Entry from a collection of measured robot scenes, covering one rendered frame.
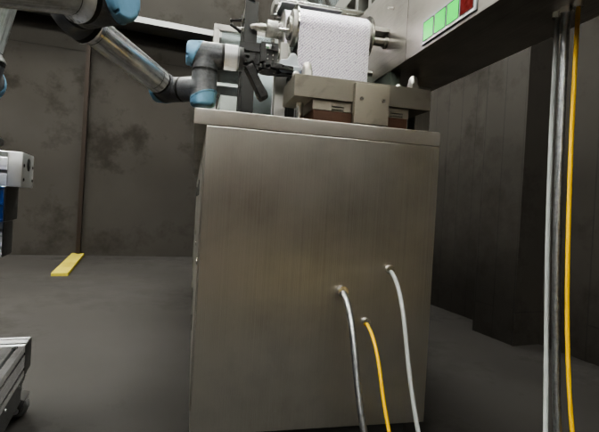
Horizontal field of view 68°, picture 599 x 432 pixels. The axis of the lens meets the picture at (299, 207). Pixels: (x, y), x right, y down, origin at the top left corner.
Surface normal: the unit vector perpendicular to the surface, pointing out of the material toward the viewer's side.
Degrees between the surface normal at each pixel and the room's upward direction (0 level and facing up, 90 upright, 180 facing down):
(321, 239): 90
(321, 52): 90
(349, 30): 90
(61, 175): 90
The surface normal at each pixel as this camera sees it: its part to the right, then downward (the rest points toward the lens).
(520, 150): -0.94, -0.05
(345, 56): 0.23, 0.02
